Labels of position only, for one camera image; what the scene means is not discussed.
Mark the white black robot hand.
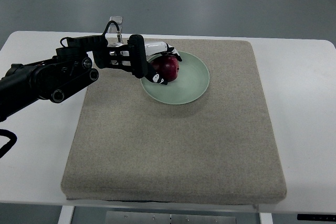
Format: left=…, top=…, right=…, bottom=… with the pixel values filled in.
left=107, top=33, right=182, bottom=85

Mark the dark red apple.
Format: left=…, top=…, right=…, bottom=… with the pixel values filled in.
left=150, top=55, right=180, bottom=82

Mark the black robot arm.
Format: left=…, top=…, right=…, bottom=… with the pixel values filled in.
left=1, top=35, right=108, bottom=121

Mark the lower floor socket plate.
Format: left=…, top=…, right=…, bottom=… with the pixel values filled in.
left=107, top=24, right=122, bottom=34

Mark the floor socket plate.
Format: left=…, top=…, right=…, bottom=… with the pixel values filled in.
left=107, top=24, right=122, bottom=34
left=110, top=16, right=123, bottom=25

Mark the upper floor socket plate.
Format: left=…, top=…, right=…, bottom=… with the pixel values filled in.
left=110, top=16, right=123, bottom=25

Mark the light green plate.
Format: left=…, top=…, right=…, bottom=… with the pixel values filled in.
left=141, top=51, right=210, bottom=105

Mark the beige fabric cushion mat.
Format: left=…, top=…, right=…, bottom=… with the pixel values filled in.
left=61, top=39, right=287, bottom=205

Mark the black table control panel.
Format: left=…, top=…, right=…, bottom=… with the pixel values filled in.
left=297, top=214, right=336, bottom=222

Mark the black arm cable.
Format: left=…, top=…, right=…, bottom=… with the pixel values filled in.
left=0, top=129, right=18, bottom=159

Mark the metal table base plate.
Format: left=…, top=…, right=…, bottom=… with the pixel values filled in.
left=105, top=211, right=237, bottom=224

